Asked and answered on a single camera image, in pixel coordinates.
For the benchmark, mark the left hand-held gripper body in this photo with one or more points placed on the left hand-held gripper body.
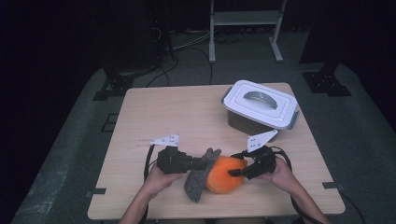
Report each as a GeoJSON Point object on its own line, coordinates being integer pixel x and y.
{"type": "Point", "coordinates": [172, 160]}

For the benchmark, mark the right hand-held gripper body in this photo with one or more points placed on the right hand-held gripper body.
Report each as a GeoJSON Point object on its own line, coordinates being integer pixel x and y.
{"type": "Point", "coordinates": [264, 161]}

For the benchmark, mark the grey fluffy cloth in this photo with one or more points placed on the grey fluffy cloth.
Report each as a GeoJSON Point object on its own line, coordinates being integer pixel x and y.
{"type": "Point", "coordinates": [197, 183]}

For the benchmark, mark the orange plush toy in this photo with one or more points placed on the orange plush toy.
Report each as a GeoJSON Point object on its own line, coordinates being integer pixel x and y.
{"type": "Point", "coordinates": [222, 177]}

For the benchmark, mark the grey transparent storage box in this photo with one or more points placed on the grey transparent storage box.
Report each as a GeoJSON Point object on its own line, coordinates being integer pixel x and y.
{"type": "Point", "coordinates": [246, 124]}

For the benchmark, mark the grey plastic container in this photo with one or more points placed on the grey plastic container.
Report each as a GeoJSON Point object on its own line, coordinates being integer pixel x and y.
{"type": "Point", "coordinates": [264, 112]}

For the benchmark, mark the person's right hand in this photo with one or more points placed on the person's right hand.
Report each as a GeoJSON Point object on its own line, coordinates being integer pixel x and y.
{"type": "Point", "coordinates": [285, 177]}

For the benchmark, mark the person's left hand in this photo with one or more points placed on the person's left hand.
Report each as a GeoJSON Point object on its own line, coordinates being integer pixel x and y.
{"type": "Point", "coordinates": [158, 183]}

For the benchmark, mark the black tape piece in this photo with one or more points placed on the black tape piece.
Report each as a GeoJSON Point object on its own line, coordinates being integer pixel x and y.
{"type": "Point", "coordinates": [332, 185]}
{"type": "Point", "coordinates": [96, 191]}

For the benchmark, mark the black floor tape square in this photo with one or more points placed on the black floor tape square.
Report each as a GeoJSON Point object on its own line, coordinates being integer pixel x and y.
{"type": "Point", "coordinates": [109, 123]}

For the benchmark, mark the black stand base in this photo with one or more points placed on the black stand base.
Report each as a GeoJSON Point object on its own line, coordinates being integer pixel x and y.
{"type": "Point", "coordinates": [116, 85]}
{"type": "Point", "coordinates": [325, 82]}

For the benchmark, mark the dark equipment rack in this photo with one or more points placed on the dark equipment rack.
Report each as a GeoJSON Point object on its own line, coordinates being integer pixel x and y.
{"type": "Point", "coordinates": [158, 31]}

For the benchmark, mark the white metal stand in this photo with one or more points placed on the white metal stand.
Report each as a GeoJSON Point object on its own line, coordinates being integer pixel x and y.
{"type": "Point", "coordinates": [246, 18]}

